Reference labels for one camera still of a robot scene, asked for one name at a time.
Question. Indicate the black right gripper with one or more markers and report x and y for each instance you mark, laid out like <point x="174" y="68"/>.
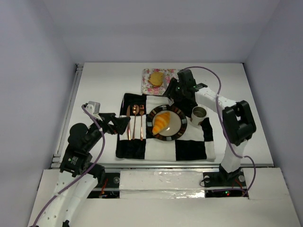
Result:
<point x="176" y="92"/>

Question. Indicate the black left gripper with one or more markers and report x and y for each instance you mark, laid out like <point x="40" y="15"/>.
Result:
<point x="111" y="121"/>

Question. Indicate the bread slice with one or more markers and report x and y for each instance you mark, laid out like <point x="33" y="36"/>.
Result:
<point x="156" y="79"/>

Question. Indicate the orange croissant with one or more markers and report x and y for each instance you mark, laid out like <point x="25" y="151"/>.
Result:
<point x="161" y="122"/>

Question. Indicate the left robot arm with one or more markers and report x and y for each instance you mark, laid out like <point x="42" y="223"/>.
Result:
<point x="78" y="175"/>

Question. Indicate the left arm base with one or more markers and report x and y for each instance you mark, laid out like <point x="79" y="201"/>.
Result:
<point x="108" y="187"/>

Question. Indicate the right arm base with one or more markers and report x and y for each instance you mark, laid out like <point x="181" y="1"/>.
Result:
<point x="221" y="184"/>

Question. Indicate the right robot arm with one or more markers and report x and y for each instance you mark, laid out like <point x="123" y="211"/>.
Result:
<point x="236" y="118"/>

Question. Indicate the copper knife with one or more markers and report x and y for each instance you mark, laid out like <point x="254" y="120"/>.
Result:
<point x="128" y="126"/>

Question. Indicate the copper spoon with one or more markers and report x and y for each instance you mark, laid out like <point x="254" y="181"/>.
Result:
<point x="135" y="111"/>

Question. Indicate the floral tray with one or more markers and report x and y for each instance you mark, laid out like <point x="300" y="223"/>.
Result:
<point x="149" y="89"/>

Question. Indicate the copper fork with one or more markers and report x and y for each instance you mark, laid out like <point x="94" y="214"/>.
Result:
<point x="141" y="112"/>

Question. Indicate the dark rimmed beige plate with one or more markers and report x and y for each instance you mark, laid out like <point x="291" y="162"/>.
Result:
<point x="176" y="127"/>

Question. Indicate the metal cup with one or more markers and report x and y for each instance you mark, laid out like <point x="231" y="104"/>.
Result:
<point x="198" y="115"/>

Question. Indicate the black white checkered cloth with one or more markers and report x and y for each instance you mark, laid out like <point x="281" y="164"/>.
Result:
<point x="195" y="144"/>

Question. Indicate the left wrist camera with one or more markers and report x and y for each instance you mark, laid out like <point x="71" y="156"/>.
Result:
<point x="93" y="108"/>

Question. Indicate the aluminium rail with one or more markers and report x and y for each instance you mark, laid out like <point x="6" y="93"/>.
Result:
<point x="63" y="132"/>

